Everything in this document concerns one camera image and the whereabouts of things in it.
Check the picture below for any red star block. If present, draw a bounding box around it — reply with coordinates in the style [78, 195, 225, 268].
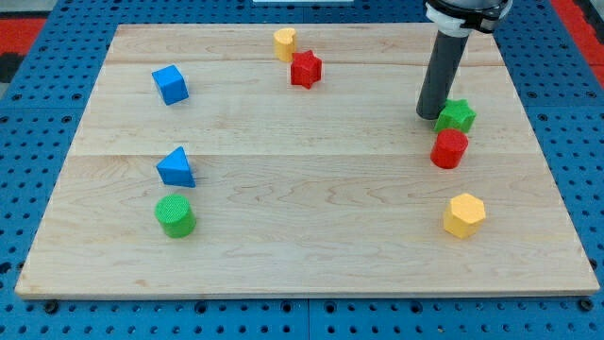
[290, 50, 323, 89]

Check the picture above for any green star block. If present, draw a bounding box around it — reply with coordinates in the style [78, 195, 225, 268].
[433, 99, 477, 133]

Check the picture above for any wooden board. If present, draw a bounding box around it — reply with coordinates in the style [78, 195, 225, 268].
[15, 24, 599, 300]

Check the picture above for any blue triangle block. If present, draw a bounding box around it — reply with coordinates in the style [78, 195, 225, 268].
[156, 146, 195, 188]

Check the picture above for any yellow heart block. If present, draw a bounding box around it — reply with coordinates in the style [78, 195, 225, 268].
[273, 27, 297, 62]

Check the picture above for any green cylinder block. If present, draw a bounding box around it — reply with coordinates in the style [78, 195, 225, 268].
[154, 194, 196, 238]

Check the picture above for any red cylinder block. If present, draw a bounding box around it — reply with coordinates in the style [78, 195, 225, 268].
[430, 128, 469, 169]

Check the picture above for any blue cube block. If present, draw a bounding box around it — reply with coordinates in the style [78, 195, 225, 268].
[151, 65, 189, 106]

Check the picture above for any yellow hexagon block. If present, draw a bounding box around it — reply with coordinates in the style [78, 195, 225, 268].
[443, 193, 486, 239]

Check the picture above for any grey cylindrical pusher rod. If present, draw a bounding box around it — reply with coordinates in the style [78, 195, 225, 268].
[416, 31, 468, 121]

